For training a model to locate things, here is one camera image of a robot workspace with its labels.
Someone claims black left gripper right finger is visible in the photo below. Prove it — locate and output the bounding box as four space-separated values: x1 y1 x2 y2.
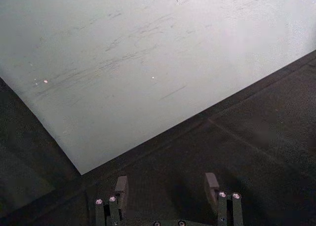
204 172 244 226

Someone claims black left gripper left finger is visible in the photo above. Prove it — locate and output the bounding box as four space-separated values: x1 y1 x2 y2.
95 175 129 226

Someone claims black table cloth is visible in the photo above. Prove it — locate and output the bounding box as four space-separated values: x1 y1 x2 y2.
0 49 316 226

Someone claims plain pale wall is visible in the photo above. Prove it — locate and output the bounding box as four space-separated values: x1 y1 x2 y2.
0 0 316 176

